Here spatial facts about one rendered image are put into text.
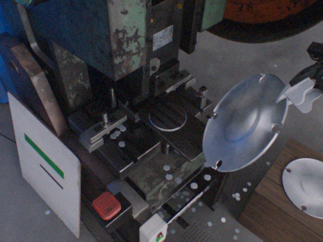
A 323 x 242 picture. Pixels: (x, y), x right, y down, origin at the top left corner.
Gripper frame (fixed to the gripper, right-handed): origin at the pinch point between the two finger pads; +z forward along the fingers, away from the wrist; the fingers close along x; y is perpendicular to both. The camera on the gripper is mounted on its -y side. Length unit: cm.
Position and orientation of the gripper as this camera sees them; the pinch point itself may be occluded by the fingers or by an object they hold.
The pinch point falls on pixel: (280, 98)
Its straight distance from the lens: 79.0
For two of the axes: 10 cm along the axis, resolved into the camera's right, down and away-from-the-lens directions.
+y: 0.9, 7.7, -6.3
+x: 6.8, 4.2, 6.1
